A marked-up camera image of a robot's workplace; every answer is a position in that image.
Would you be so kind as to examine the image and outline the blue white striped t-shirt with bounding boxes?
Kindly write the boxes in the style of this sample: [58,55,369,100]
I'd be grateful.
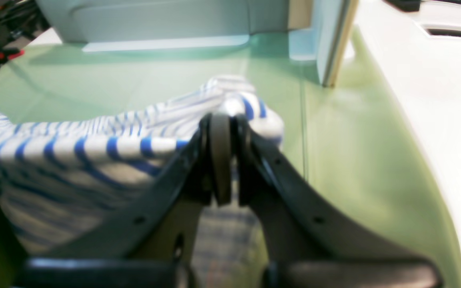
[0,75,284,288]

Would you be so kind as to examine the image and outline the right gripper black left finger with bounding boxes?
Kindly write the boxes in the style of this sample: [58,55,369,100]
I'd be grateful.
[14,114,233,288]

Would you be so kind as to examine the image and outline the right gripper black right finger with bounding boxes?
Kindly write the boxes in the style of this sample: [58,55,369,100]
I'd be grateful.
[233,116,443,288]

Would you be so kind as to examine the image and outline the red black right clamp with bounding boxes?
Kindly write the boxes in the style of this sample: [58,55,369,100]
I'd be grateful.
[0,48,24,61]

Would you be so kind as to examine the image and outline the light grey plastic bin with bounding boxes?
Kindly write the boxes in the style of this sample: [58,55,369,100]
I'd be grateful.
[37,0,359,87]

